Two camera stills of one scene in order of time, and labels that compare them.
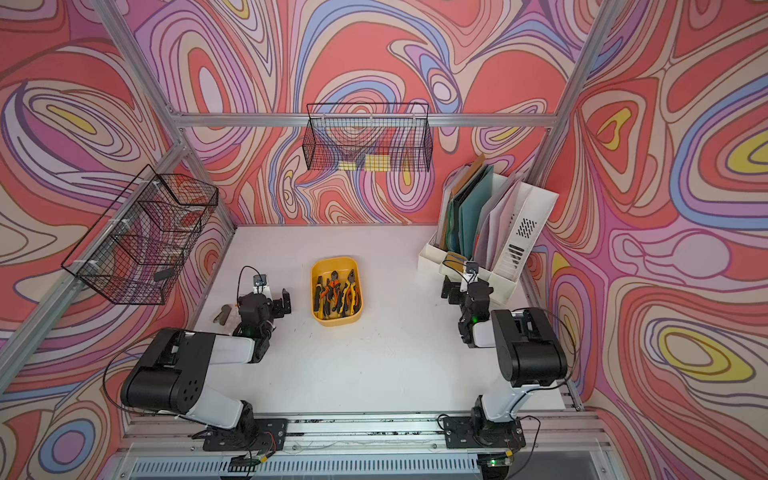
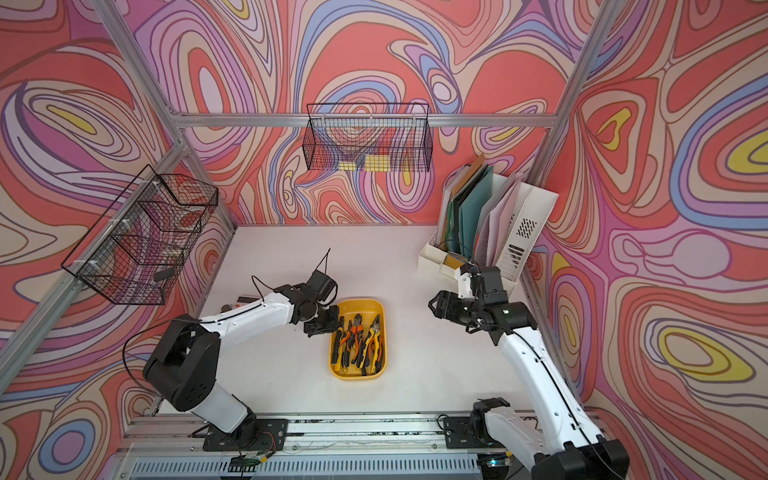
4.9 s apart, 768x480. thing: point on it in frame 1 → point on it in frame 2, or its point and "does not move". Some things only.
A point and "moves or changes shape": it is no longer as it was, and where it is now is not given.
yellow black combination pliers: x=350 y=284 → x=373 y=331
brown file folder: x=478 y=163 does not move
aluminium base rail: x=557 y=447 does not move
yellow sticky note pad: x=377 y=162 does not move
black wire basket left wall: x=134 y=255 does not move
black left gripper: x=275 y=306 → x=333 y=326
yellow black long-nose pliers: x=318 y=291 moves or changes shape
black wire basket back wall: x=368 y=137 does not move
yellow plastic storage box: x=342 y=265 → x=368 y=309
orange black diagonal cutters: x=334 y=284 moves or changes shape
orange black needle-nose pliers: x=326 y=298 moves or changes shape
